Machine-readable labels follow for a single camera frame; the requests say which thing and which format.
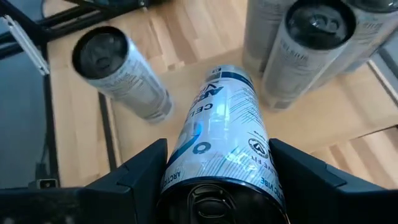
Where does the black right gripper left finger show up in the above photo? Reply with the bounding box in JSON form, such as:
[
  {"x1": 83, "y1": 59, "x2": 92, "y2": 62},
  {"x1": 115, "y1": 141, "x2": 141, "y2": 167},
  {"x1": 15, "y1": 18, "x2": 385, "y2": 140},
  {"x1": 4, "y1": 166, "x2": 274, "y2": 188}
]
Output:
[{"x1": 0, "y1": 139, "x2": 168, "y2": 224}]

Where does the silver edge bracket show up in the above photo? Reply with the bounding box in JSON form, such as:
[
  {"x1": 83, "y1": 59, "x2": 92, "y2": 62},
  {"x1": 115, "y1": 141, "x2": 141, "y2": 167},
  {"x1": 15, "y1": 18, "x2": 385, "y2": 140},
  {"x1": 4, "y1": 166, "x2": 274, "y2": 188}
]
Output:
[{"x1": 2, "y1": 14, "x2": 50, "y2": 76}]

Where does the black aluminium table frame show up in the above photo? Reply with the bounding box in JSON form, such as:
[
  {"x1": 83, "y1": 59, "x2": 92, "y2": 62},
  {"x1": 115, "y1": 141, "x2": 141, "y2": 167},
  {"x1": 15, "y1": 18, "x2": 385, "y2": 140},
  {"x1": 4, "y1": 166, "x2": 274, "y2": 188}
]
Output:
[{"x1": 0, "y1": 0, "x2": 162, "y2": 189}]

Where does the white Celsius can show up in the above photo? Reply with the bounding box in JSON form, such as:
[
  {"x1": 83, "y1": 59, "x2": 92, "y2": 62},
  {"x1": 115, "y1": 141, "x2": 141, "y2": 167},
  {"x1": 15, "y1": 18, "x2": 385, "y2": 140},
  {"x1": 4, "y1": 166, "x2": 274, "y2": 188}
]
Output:
[
  {"x1": 242, "y1": 0, "x2": 296, "y2": 74},
  {"x1": 71, "y1": 26, "x2": 174, "y2": 124},
  {"x1": 261, "y1": 0, "x2": 358, "y2": 111},
  {"x1": 310, "y1": 0, "x2": 398, "y2": 91},
  {"x1": 157, "y1": 64, "x2": 289, "y2": 224}
]

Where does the wooden shelf with black frame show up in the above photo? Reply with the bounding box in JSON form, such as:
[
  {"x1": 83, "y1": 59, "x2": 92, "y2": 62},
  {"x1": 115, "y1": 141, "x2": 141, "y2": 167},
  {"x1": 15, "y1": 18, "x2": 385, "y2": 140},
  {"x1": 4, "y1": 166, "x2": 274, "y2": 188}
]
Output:
[{"x1": 98, "y1": 46, "x2": 398, "y2": 187}]

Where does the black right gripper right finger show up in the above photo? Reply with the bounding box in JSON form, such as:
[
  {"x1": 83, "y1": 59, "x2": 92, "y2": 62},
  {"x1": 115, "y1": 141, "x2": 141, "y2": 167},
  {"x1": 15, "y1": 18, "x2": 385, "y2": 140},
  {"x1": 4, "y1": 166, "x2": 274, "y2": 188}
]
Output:
[{"x1": 269, "y1": 139, "x2": 398, "y2": 224}]

